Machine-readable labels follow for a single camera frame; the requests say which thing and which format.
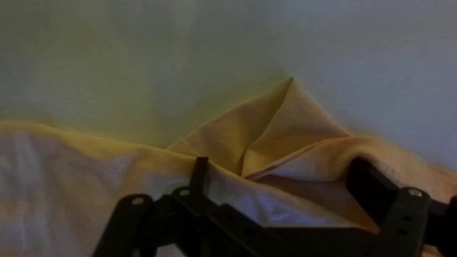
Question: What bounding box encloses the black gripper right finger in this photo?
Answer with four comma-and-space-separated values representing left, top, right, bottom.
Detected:
345, 155, 457, 257

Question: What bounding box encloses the beige cloth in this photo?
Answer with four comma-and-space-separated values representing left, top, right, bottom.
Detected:
0, 75, 457, 257

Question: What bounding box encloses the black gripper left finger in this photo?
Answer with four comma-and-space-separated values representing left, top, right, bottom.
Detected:
91, 155, 225, 257

